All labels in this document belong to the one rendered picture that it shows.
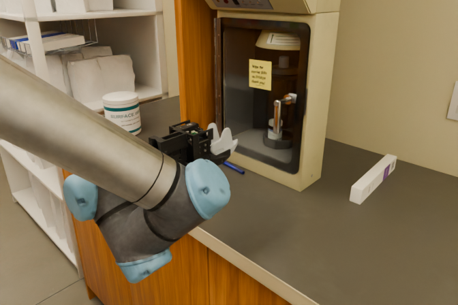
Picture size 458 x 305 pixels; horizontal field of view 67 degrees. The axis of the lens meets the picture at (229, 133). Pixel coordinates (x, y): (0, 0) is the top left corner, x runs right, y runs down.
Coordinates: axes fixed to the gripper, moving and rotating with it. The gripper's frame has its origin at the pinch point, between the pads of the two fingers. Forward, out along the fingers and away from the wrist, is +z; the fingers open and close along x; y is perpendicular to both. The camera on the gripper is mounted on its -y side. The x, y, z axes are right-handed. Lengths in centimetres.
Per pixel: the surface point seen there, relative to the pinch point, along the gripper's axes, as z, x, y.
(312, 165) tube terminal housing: 28.0, -5.4, -14.1
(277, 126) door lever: 16.6, -0.8, -0.2
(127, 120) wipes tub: 12, 64, -13
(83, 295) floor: -5, 99, -114
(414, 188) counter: 46, -28, -20
